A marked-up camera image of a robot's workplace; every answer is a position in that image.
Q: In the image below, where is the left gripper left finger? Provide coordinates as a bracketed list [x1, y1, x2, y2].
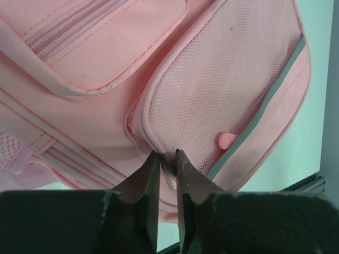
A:
[1, 152, 160, 253]

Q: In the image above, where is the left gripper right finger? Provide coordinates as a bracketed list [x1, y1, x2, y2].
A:
[176, 150, 338, 253]

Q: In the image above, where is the pink student backpack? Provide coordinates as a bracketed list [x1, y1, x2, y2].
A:
[1, 1, 311, 223]

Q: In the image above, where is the aluminium frame rail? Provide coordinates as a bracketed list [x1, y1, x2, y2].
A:
[282, 174, 326, 193]

